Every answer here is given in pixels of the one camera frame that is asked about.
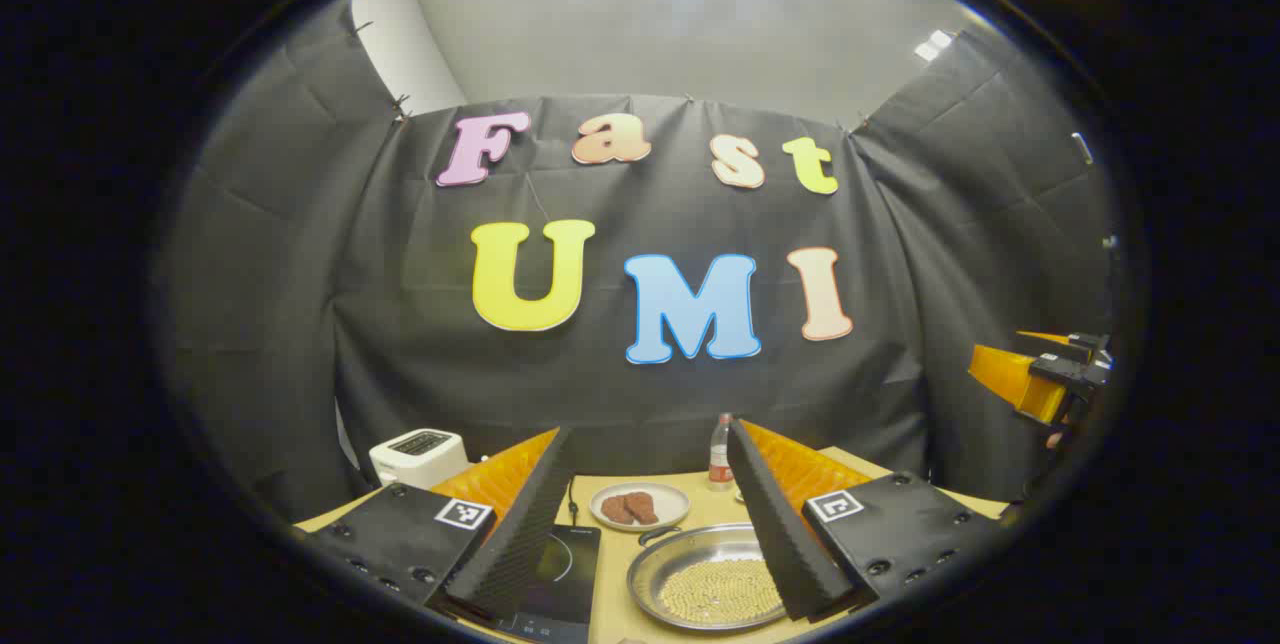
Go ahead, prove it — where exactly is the white toaster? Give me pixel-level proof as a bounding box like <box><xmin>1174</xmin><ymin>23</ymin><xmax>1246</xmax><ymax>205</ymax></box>
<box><xmin>369</xmin><ymin>428</ymin><xmax>471</xmax><ymax>490</ymax></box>

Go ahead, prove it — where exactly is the pile of soybeans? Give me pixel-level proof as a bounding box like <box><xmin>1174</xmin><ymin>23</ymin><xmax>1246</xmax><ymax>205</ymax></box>
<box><xmin>660</xmin><ymin>557</ymin><xmax>783</xmax><ymax>625</ymax></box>

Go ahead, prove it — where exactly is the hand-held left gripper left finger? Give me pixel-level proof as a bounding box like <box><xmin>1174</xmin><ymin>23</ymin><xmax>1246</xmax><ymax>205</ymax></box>
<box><xmin>295</xmin><ymin>427</ymin><xmax>577</xmax><ymax>623</ymax></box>

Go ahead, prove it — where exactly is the black induction cooktop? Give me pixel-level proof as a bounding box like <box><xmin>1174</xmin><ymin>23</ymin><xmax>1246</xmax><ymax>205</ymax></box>
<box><xmin>490</xmin><ymin>524</ymin><xmax>603</xmax><ymax>644</ymax></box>

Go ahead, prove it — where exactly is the clear plastic water bottle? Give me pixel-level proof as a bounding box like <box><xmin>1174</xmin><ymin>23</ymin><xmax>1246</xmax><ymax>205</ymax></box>
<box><xmin>708</xmin><ymin>413</ymin><xmax>737</xmax><ymax>492</ymax></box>

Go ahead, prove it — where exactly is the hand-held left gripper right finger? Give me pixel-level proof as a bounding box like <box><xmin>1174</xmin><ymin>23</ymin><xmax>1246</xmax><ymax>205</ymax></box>
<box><xmin>726</xmin><ymin>417</ymin><xmax>1007</xmax><ymax>623</ymax></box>

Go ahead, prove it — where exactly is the black backdrop cloth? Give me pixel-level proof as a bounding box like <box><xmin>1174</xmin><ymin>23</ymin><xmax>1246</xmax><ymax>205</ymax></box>
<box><xmin>160</xmin><ymin>0</ymin><xmax>1121</xmax><ymax>525</ymax></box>

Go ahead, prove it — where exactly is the round white plate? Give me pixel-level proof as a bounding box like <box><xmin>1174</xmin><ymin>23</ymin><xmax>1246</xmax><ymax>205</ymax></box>
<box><xmin>589</xmin><ymin>481</ymin><xmax>692</xmax><ymax>532</ymax></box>

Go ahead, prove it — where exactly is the stainless steel pot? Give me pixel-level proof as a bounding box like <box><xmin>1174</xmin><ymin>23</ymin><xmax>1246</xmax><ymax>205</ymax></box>
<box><xmin>627</xmin><ymin>522</ymin><xmax>801</xmax><ymax>633</ymax></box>

